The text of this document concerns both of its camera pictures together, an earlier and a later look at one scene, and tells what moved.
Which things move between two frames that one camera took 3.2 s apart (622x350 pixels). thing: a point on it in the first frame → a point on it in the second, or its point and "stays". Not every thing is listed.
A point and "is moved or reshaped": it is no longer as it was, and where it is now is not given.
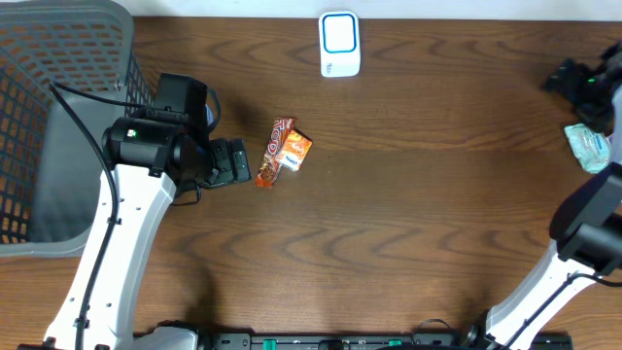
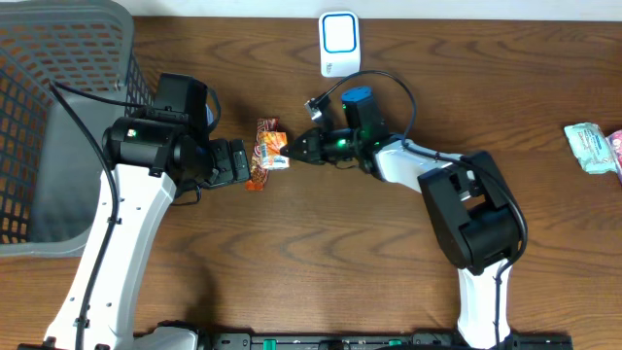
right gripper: (600, 121) → (314, 152)
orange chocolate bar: (270, 163) → (258, 177)
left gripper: (233, 161) stays
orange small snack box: (295, 151) is moved or reshaped
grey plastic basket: (67, 67) stays
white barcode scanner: (339, 44) stays
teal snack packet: (591, 148) stays
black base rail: (362, 341) stays
